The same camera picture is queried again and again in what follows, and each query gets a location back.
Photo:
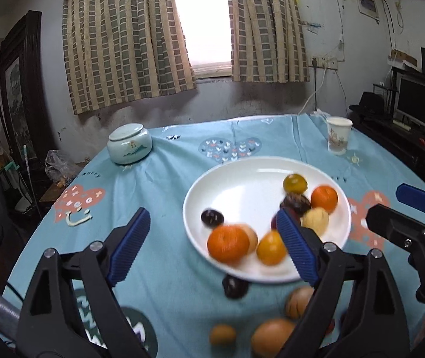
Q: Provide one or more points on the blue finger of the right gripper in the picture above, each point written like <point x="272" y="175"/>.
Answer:
<point x="411" y="196"/>

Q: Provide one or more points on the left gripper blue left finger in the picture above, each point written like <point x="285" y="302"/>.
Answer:
<point x="123" y="245"/>

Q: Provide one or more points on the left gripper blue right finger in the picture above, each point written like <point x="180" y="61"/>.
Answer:
<point x="299" y="243"/>

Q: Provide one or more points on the olive yellow small tomato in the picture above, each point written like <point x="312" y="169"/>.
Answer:
<point x="295" y="183"/>

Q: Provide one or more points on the large orange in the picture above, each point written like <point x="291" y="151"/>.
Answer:
<point x="228" y="244"/>

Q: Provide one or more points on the small tan longan fruit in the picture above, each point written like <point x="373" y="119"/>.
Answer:
<point x="222" y="335"/>

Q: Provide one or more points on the yellow orange tomato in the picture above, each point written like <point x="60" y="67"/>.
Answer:
<point x="271" y="250"/>

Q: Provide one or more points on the pale yellow round fruit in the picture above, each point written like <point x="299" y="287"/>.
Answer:
<point x="316" y="219"/>

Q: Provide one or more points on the dark red plum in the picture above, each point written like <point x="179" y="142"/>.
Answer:
<point x="273" y="223"/>

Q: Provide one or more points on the pale peach fruit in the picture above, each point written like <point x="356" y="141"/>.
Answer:
<point x="251" y="234"/>

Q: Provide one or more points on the dark brown mangosteen in plate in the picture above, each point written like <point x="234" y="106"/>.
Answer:
<point x="297" y="203"/>

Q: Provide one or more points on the striped pepino melon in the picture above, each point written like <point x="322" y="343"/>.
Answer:
<point x="297" y="301"/>

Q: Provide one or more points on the small mandarin orange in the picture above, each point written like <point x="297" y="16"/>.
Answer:
<point x="324" y="197"/>

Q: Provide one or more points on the dark cherry on table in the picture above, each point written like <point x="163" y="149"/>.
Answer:
<point x="234" y="288"/>

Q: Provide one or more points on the white oval plate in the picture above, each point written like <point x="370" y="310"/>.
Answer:
<point x="249" y="191"/>

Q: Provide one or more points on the light blue printed tablecloth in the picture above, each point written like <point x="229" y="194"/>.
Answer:
<point x="173" y="296"/>

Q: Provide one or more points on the small dark cherry far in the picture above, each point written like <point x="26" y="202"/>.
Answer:
<point x="212" y="218"/>

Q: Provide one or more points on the large tan round fruit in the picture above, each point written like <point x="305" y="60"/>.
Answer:
<point x="270" y="337"/>

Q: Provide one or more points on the plastic bag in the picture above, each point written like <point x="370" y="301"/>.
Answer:
<point x="60" y="168"/>

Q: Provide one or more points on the computer monitor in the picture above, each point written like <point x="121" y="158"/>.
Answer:
<point x="411" y="99"/>

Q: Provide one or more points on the pale green ceramic jar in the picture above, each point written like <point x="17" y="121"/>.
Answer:
<point x="129" y="143"/>

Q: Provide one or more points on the black hat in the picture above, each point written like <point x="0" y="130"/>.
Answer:
<point x="370" y="105"/>

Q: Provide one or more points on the white paper cup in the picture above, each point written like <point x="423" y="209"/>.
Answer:
<point x="338" y="132"/>

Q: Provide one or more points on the dark framed picture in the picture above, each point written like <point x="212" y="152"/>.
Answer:
<point x="22" y="90"/>

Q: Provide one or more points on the right checkered curtain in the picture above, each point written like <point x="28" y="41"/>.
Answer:
<point x="267" y="41"/>

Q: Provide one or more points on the checkered curtain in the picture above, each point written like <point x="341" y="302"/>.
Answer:
<point x="120" y="51"/>
<point x="267" y="41"/>

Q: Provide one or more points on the left checkered curtain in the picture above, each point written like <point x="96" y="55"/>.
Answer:
<point x="120" y="51"/>

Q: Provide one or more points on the wall power strip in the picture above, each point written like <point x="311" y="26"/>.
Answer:
<point x="326" y="63"/>

